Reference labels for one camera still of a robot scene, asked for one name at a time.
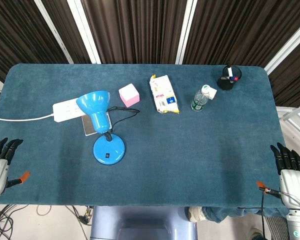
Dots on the clear plastic water bottle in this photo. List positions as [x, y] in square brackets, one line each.
[199, 100]

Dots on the small white box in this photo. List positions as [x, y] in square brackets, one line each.
[212, 93]

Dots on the white marker pen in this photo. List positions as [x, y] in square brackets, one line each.
[230, 71]

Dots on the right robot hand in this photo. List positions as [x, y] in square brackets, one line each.
[292, 177]

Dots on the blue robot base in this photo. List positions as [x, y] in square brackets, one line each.
[142, 222]

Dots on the blue desk lamp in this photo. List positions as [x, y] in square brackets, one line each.
[100, 120]

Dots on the black mesh pen holder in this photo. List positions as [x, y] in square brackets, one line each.
[227, 79]

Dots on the white snack packet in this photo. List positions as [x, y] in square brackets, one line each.
[163, 94]

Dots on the blue felt table cover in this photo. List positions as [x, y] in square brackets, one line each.
[140, 155]

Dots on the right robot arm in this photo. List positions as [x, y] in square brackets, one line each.
[297, 225]

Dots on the white power strip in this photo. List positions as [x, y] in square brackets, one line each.
[66, 110]

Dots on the pink and white cube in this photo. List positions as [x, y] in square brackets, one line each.
[129, 95]

